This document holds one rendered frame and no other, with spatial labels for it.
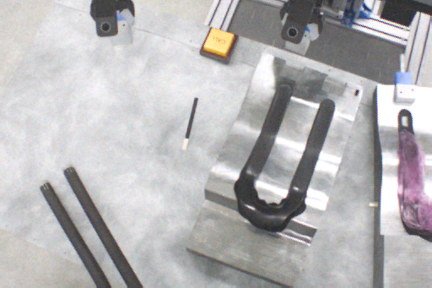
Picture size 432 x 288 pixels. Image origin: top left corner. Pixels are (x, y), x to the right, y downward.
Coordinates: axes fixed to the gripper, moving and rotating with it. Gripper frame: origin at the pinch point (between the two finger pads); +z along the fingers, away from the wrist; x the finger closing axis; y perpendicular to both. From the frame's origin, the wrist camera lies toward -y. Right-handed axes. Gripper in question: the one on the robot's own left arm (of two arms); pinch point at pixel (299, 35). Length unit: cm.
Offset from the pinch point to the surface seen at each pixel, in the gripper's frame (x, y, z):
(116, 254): 18, -63, 6
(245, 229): -5.4, -45.6, 8.9
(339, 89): -13.3, -5.6, 8.5
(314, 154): -13.3, -23.8, 7.0
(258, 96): 3.8, -15.9, 6.2
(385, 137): -27.6, -13.0, 8.0
